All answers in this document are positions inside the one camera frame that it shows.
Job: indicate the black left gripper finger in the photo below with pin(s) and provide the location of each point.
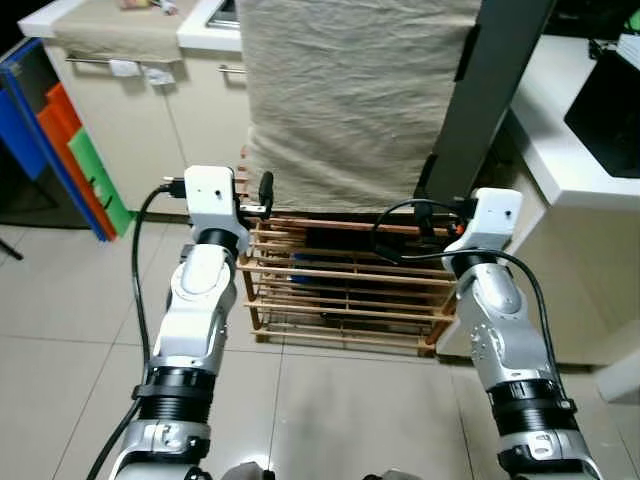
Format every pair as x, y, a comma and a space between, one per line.
266, 188

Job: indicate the grey robot leg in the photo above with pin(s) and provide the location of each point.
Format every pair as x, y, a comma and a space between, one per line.
247, 472
392, 475

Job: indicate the grey robot right leg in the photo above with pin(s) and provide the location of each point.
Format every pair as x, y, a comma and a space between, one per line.
392, 475

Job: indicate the printed white cloth tag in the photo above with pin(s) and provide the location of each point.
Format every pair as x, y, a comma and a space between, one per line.
158, 75

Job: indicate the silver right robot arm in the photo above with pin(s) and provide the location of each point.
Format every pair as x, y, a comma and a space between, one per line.
500, 330

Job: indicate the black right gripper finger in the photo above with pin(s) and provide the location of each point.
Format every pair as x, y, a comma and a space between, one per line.
424, 215

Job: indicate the orange flat board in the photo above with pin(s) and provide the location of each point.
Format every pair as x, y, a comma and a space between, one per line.
60, 125

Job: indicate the wooden slatted rack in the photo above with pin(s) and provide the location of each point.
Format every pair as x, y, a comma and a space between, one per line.
340, 300

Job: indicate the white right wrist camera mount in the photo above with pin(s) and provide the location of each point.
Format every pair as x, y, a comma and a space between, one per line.
495, 215

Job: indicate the white shelf unit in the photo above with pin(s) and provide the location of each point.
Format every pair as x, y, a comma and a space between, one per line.
580, 190

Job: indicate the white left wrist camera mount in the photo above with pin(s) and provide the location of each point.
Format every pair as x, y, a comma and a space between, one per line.
210, 195

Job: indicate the white flat stack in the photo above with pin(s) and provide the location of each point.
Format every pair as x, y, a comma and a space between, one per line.
630, 52

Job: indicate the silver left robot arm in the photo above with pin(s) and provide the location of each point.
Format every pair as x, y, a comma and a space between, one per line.
195, 300

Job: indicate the green round object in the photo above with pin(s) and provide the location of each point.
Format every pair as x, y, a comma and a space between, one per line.
633, 20

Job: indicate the black tripod leg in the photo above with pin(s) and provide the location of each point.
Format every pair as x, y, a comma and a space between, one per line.
10, 247

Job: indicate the grey robot left leg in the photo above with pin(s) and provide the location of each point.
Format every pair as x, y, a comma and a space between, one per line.
247, 472

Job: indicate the small white cloth tag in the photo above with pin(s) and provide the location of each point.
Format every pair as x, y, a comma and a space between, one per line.
124, 68

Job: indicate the white kitchen cabinet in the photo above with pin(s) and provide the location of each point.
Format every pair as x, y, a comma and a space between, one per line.
130, 130

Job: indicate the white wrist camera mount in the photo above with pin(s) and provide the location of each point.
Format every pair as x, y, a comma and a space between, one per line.
210, 195
495, 215

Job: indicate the black box device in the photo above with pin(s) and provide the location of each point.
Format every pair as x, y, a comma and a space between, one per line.
610, 120

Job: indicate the white furniture corner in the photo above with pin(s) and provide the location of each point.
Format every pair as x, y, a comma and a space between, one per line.
620, 378

